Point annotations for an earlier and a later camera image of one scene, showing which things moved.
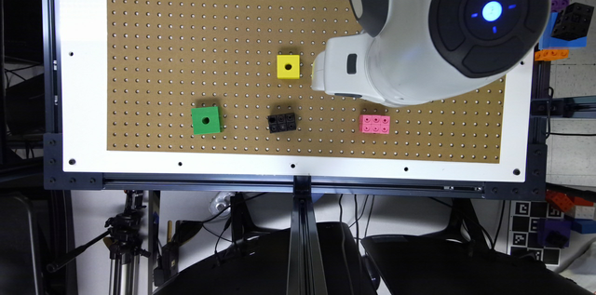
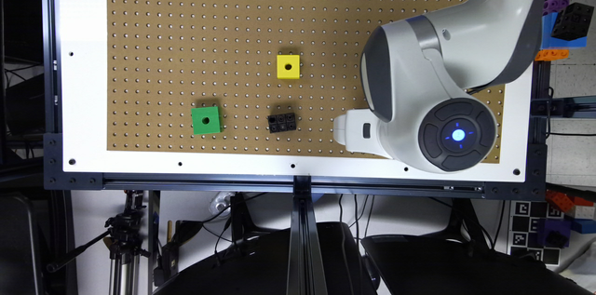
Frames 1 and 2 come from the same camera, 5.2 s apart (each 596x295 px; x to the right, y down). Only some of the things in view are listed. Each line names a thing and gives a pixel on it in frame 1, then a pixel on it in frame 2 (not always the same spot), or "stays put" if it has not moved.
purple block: (559, 4) stays put
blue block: (550, 42) stays put
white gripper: (341, 69) to (359, 130)
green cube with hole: (207, 120) stays put
